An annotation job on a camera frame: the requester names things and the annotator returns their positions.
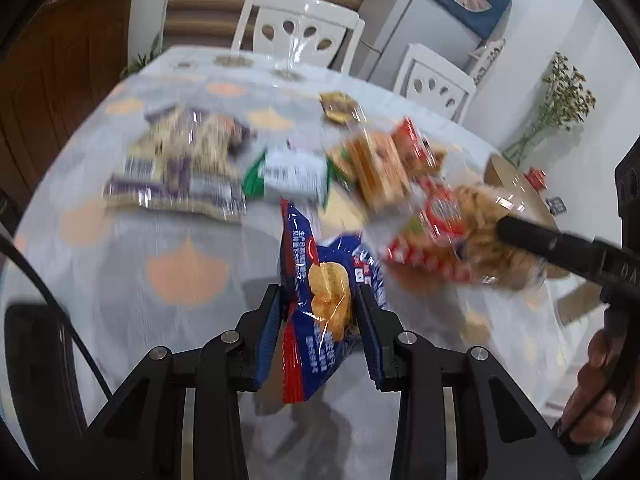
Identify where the small red snack packet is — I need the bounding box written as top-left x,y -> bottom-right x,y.
390,117 -> 446,178

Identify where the brown wooden cabinet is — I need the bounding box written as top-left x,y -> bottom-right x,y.
0,0 -> 135,206

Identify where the dark yellow snack packet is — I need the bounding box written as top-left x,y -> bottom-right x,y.
319,91 -> 362,125

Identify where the blue potato chips packet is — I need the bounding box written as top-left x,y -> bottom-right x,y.
277,199 -> 388,405

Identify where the red white snack packet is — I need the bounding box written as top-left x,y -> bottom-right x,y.
380,180 -> 571,293

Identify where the dried flower bouquet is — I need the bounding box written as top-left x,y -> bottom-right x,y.
500,51 -> 598,166

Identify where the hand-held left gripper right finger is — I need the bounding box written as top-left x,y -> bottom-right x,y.
354,285 -> 581,480

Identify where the black cable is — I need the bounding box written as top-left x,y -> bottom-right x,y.
0,220 -> 113,401

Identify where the person's right hand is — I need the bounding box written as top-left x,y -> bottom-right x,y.
560,330 -> 621,443

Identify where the white plastic chair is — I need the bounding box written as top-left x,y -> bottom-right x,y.
230,0 -> 366,73
392,42 -> 478,123

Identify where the green potted plant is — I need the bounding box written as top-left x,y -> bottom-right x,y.
120,32 -> 163,78

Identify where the purple beige snack packet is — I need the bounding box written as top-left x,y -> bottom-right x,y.
125,107 -> 201,183
102,172 -> 248,221
190,112 -> 253,181

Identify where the brown woven basket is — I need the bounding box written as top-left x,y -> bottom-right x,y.
484,154 -> 608,328

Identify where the green white snack packet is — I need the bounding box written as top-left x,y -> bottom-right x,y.
241,147 -> 331,206

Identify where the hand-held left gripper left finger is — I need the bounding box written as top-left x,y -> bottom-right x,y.
82,284 -> 283,480

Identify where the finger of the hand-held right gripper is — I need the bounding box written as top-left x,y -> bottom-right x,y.
495,216 -> 608,286

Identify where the hanging paper calendar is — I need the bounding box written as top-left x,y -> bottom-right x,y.
467,37 -> 507,81

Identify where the orange bread packet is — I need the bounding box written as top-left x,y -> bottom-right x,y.
345,130 -> 416,211

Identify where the black chair back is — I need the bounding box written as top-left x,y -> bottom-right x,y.
2,302 -> 88,466

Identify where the small red ornament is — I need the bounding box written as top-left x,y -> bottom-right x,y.
522,166 -> 548,192

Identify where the grey refrigerator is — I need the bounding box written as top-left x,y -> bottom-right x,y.
357,0 -> 486,93

